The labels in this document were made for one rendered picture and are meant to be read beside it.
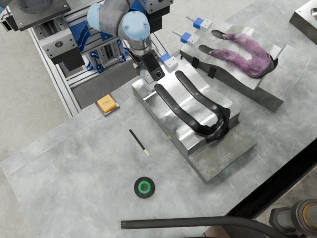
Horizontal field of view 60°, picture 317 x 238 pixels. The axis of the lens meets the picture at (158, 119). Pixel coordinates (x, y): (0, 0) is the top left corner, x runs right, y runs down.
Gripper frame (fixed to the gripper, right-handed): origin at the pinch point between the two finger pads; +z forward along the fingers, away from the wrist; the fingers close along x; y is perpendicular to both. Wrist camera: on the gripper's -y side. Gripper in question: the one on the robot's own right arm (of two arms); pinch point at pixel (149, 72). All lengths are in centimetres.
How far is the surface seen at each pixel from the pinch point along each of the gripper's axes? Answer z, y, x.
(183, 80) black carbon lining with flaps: 6.0, -9.6, -10.4
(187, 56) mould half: 13.4, 0.2, -20.8
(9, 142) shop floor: 89, 51, 99
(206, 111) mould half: -1.4, -27.1, -7.9
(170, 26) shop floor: 113, 63, -58
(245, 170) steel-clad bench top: 7, -54, -7
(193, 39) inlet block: 10.3, 4.1, -26.9
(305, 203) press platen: -19, -68, -9
